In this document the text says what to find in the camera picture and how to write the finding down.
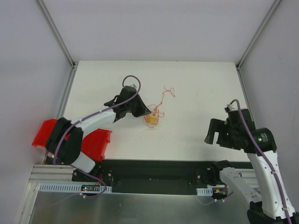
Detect white cable duct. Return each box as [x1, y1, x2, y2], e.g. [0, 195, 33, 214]
[196, 188, 213, 196]
[39, 183, 112, 194]

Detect left aluminium frame post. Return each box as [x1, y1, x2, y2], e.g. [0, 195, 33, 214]
[35, 0, 78, 68]

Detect red plastic bin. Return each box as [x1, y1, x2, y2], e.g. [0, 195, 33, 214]
[32, 119, 112, 162]

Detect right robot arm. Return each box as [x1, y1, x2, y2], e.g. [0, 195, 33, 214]
[202, 108, 299, 224]

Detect left white cable duct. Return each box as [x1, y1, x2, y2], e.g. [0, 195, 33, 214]
[39, 183, 112, 194]

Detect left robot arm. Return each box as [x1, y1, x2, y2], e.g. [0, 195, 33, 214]
[45, 86, 150, 182]

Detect aluminium frame post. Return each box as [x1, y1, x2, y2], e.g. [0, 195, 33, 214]
[35, 0, 78, 68]
[235, 0, 283, 70]

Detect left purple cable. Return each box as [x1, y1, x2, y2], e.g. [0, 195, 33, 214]
[52, 75, 141, 199]

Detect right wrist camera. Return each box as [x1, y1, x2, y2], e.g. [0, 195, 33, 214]
[224, 104, 236, 113]

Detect right white cable duct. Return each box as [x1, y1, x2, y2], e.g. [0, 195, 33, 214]
[196, 188, 213, 196]

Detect wire bundle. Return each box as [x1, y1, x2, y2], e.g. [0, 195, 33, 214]
[142, 104, 166, 129]

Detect right aluminium frame post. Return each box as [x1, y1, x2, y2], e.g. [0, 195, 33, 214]
[235, 0, 283, 70]

